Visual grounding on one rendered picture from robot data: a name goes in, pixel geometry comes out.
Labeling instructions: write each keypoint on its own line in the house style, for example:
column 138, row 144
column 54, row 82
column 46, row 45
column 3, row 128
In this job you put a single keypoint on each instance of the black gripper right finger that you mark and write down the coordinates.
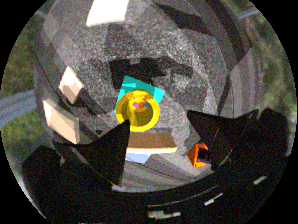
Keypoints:
column 220, row 134

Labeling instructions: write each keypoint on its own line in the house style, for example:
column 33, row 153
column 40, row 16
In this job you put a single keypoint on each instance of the white flat slab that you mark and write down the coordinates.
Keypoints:
column 107, row 11

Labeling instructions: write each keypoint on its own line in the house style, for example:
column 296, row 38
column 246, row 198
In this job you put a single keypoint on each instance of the orange wooden bar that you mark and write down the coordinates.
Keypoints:
column 151, row 143

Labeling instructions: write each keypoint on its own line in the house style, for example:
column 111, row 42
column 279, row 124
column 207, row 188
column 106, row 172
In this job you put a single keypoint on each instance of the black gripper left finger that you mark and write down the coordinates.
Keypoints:
column 105, row 156

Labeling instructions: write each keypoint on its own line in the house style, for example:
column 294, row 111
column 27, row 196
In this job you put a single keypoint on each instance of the yellow cup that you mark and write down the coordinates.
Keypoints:
column 140, row 118

